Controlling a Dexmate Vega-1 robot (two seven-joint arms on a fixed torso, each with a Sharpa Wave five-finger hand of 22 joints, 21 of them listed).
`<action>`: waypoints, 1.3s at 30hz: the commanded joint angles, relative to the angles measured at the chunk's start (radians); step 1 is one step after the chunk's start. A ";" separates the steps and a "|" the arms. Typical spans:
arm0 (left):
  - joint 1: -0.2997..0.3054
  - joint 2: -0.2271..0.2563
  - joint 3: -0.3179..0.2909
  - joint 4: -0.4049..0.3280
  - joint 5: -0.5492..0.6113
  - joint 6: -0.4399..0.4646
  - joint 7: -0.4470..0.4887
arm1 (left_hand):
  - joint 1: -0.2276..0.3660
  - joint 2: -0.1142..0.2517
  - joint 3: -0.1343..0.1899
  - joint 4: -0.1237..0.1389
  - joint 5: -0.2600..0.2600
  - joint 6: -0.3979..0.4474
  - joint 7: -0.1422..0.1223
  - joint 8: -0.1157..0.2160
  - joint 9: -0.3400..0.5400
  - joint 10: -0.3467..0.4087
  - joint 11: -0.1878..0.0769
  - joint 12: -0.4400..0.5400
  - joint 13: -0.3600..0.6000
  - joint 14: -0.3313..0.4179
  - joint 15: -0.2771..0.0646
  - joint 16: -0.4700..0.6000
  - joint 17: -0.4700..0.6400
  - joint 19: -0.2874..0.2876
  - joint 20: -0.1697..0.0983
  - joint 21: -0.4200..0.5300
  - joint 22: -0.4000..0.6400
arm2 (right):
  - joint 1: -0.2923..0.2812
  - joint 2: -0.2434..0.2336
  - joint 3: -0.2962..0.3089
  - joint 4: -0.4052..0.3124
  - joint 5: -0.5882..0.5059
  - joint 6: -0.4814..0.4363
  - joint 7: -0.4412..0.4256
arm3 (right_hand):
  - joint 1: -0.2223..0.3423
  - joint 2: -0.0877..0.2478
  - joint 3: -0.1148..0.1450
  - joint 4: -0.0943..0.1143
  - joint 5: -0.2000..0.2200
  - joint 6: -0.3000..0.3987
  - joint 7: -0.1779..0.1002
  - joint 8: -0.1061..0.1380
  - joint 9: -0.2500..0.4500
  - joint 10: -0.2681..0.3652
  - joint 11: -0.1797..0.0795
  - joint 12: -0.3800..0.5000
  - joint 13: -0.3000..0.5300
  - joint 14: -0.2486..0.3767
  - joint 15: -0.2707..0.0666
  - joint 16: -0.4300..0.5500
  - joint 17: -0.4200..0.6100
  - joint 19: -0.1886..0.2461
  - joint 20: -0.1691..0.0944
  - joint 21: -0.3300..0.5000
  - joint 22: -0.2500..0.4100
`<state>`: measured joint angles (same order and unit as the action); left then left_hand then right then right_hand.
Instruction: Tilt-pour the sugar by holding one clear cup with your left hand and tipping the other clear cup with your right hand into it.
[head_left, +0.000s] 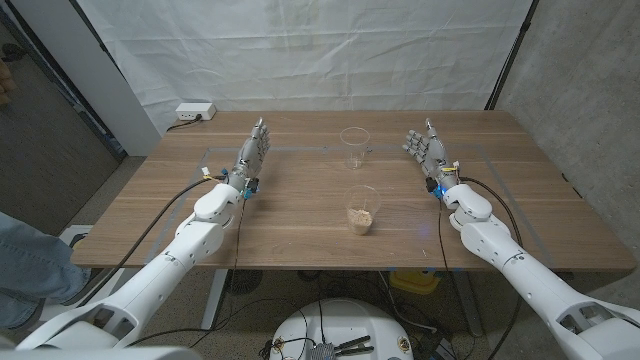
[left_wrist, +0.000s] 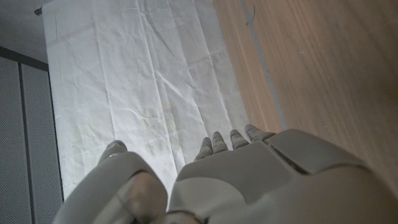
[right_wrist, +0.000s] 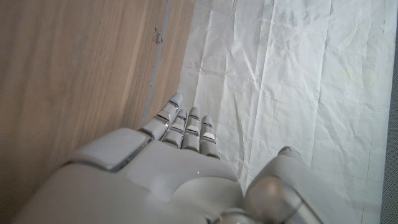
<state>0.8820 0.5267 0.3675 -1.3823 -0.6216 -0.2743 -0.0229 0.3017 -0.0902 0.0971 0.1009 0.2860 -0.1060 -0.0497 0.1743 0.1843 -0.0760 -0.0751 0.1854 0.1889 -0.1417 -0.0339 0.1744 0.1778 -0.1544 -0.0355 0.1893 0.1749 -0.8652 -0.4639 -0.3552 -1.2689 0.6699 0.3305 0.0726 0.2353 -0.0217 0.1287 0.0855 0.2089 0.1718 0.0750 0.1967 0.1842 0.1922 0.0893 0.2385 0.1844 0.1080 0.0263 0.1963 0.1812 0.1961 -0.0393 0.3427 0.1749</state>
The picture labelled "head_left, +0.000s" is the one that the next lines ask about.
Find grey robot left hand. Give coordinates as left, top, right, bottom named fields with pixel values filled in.
left=227, top=117, right=272, bottom=194

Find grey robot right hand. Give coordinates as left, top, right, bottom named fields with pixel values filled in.
left=402, top=117, right=460, bottom=194

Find clear plastic cup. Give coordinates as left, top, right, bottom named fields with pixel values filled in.
left=339, top=126, right=372, bottom=171
left=343, top=184, right=383, bottom=236

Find brown sugar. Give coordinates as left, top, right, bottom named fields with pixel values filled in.
left=347, top=208, right=374, bottom=235

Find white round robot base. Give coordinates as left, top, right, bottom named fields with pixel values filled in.
left=269, top=298, right=415, bottom=360

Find white power strip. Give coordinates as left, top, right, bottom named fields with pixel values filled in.
left=175, top=102, right=218, bottom=122

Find white fabric backdrop sheet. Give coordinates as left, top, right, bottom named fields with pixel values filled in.
left=74, top=0, right=534, bottom=136

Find black backdrop stand pole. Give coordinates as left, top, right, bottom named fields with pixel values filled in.
left=68, top=0, right=124, bottom=79
left=483, top=0, right=541, bottom=111

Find yellow plastic object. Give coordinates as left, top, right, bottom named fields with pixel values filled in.
left=388, top=269, right=442, bottom=295

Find black round grille object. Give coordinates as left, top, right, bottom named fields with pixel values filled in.
left=224, top=269, right=265, bottom=297

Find white table leg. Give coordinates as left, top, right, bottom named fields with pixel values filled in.
left=452, top=272, right=484, bottom=337
left=200, top=268, right=230, bottom=331

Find white pillar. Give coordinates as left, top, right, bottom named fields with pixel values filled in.
left=9, top=0, right=162, bottom=157

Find black pliers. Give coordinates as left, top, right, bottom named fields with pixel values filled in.
left=333, top=335, right=375, bottom=357

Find grey finned electronics box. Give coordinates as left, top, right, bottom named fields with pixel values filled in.
left=309, top=342, right=337, bottom=360

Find person leg in jeans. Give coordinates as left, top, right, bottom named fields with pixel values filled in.
left=0, top=210, right=93, bottom=331

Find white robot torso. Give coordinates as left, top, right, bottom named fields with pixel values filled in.
left=0, top=345, right=204, bottom=360

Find brown coat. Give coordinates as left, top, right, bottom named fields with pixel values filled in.
left=0, top=58, right=17, bottom=107

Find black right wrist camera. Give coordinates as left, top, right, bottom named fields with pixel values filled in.
left=425, top=175, right=445, bottom=200

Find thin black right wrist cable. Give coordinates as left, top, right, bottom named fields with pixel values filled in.
left=437, top=198, right=474, bottom=331

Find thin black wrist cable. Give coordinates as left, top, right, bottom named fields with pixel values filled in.
left=437, top=198, right=474, bottom=331
left=189, top=197, right=247, bottom=349

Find black power strip cord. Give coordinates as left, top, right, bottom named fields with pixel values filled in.
left=166, top=115, right=203, bottom=133

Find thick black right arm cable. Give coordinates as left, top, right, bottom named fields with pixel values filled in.
left=458, top=175, right=524, bottom=249

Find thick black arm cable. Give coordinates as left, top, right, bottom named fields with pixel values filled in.
left=74, top=174, right=229, bottom=307
left=458, top=175, right=524, bottom=249

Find thin black left wrist cable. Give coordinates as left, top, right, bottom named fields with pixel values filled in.
left=189, top=197, right=247, bottom=349

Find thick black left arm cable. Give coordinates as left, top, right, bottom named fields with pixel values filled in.
left=74, top=174, right=229, bottom=307

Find black door handle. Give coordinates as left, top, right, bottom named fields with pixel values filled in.
left=2, top=43, right=27, bottom=62

